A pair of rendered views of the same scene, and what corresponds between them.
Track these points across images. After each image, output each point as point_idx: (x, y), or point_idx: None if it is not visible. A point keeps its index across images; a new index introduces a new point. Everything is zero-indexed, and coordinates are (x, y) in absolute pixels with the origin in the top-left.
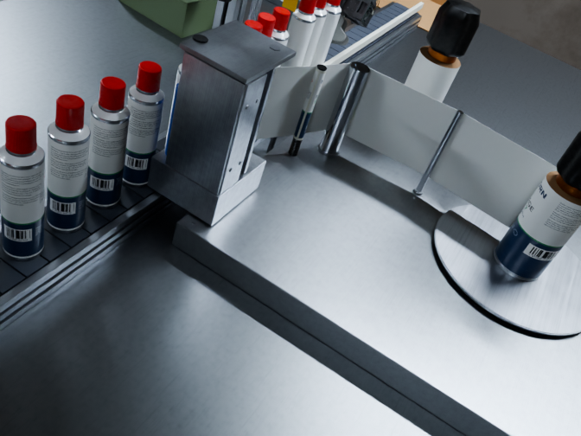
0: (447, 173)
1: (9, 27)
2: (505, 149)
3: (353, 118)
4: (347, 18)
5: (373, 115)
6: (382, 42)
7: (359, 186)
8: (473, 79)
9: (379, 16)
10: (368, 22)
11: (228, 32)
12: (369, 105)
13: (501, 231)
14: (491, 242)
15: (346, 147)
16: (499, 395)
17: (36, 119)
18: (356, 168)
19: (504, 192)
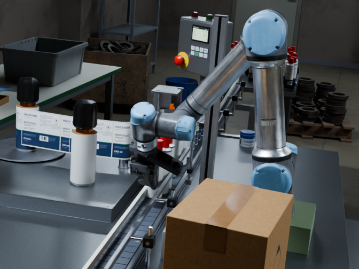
0: (65, 145)
1: (315, 196)
2: (51, 117)
3: (118, 148)
4: (145, 174)
5: (109, 141)
6: None
7: (103, 159)
8: (1, 265)
9: (121, 264)
10: (130, 171)
11: (174, 91)
12: (114, 137)
13: (30, 154)
14: (38, 151)
15: (115, 169)
16: None
17: (247, 171)
18: (106, 164)
19: (41, 134)
